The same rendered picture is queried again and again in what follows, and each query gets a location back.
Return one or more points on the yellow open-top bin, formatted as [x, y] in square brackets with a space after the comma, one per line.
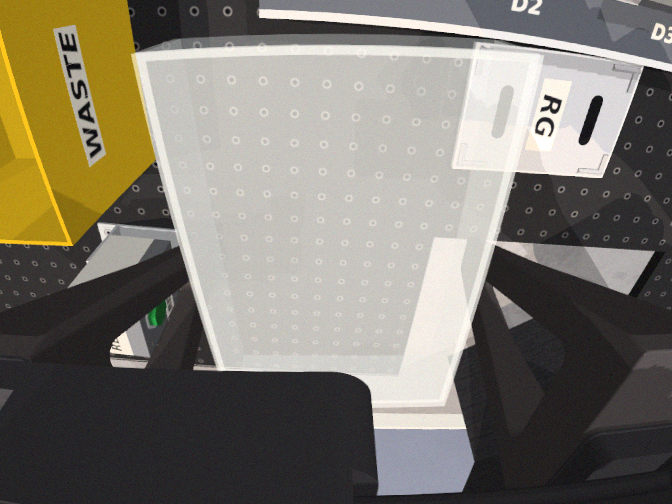
[71, 70]

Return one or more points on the white rectangular plate with rg label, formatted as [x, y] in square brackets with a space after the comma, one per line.
[580, 105]

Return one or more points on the white box with label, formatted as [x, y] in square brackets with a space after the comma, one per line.
[119, 252]

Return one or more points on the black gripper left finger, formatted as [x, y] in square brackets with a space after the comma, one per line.
[78, 325]

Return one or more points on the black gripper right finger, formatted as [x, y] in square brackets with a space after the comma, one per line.
[617, 369]

